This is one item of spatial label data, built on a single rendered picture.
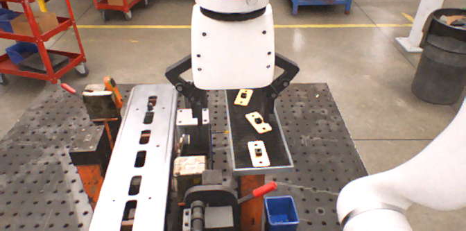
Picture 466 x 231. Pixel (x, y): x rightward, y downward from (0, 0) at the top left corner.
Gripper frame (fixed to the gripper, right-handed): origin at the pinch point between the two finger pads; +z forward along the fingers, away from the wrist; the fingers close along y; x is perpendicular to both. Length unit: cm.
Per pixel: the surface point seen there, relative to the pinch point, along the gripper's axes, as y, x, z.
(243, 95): -7, -45, 28
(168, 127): 18, -52, 45
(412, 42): -232, -298, 139
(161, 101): 21, -68, 45
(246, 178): -7, -29, 47
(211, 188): 3.6, -9.0, 25.9
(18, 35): 155, -230, 86
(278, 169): -11.9, -15.6, 28.7
